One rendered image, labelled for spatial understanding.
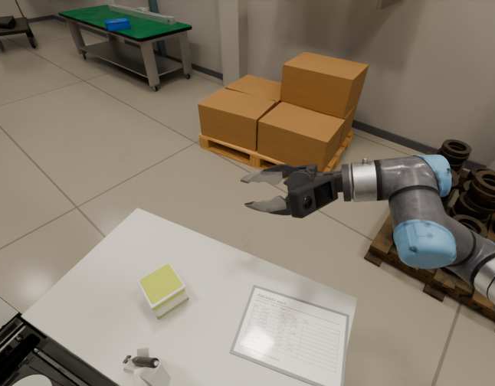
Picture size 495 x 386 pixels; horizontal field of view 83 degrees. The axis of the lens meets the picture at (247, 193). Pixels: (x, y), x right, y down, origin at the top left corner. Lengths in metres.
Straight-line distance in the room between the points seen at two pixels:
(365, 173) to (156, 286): 0.45
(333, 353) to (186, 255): 0.38
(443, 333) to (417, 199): 1.49
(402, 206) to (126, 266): 0.60
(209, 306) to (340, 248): 1.46
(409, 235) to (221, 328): 0.39
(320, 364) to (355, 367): 1.08
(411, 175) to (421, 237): 0.11
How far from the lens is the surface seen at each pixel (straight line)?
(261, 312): 0.64
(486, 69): 2.89
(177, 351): 0.63
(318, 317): 0.65
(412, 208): 0.49
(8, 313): 0.77
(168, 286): 0.61
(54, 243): 2.33
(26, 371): 0.81
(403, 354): 1.80
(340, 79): 2.33
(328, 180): 0.52
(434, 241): 0.47
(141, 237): 0.79
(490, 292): 0.56
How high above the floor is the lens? 1.55
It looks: 43 degrees down
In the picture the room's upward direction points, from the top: straight up
